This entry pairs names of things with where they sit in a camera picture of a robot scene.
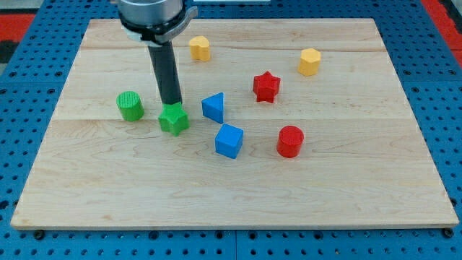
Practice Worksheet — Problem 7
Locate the green cylinder block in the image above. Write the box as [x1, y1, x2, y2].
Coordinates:
[115, 91, 144, 121]

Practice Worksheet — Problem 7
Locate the red star block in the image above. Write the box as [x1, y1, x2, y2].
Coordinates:
[253, 71, 281, 103]

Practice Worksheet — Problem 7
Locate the light wooden board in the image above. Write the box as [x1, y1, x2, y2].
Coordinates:
[11, 19, 459, 230]

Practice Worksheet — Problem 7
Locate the blue triangle block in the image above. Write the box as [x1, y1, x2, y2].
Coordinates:
[201, 92, 225, 124]

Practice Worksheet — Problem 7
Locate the green star block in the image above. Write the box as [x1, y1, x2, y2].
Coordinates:
[158, 102, 189, 137]

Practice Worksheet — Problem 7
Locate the red cylinder block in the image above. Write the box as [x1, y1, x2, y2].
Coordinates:
[276, 125, 305, 158]

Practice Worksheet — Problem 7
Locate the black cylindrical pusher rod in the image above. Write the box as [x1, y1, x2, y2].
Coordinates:
[148, 42, 183, 105]

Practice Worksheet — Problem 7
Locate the yellow heart block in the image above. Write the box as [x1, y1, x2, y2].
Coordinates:
[188, 35, 211, 61]

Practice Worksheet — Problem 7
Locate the yellow hexagon block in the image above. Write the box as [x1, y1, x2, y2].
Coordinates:
[297, 48, 321, 77]

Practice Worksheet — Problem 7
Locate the blue cube block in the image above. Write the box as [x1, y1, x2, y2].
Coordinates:
[214, 123, 244, 159]

